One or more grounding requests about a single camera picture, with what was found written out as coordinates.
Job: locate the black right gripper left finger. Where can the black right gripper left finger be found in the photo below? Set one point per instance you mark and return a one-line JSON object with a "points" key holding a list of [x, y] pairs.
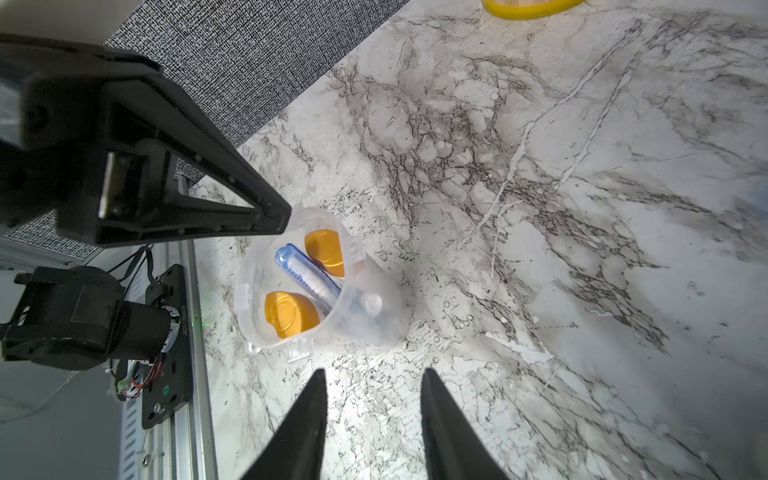
{"points": [[297, 446]]}

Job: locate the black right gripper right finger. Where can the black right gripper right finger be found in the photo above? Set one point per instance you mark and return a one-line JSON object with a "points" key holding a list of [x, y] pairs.
{"points": [[452, 448]]}

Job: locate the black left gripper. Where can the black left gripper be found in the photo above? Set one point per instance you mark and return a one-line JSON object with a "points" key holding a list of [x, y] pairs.
{"points": [[152, 167]]}

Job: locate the orange cap bottle two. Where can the orange cap bottle two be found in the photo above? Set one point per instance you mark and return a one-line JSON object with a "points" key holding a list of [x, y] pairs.
{"points": [[290, 314]]}

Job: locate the clear plastic container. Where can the clear plastic container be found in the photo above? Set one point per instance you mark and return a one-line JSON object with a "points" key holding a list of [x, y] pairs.
{"points": [[346, 325]]}

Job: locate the blue toothbrush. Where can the blue toothbrush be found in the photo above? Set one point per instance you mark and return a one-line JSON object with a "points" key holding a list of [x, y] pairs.
{"points": [[313, 280]]}

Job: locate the orange cap bottle three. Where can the orange cap bottle three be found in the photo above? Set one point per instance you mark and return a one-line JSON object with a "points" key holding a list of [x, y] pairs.
{"points": [[323, 247]]}

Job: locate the toothpaste tube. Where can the toothpaste tube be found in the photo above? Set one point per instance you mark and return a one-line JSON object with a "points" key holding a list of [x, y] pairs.
{"points": [[371, 303]]}

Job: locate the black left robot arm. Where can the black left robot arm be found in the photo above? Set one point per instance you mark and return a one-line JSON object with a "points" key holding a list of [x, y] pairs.
{"points": [[77, 318]]}

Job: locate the yellow bamboo steamer basket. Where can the yellow bamboo steamer basket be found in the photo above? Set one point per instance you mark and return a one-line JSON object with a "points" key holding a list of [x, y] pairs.
{"points": [[521, 10]]}

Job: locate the aluminium front rail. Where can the aluminium front rail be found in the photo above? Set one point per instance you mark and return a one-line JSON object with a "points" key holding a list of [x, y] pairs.
{"points": [[167, 432]]}

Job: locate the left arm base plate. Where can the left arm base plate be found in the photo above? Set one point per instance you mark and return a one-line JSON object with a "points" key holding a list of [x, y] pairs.
{"points": [[172, 385]]}

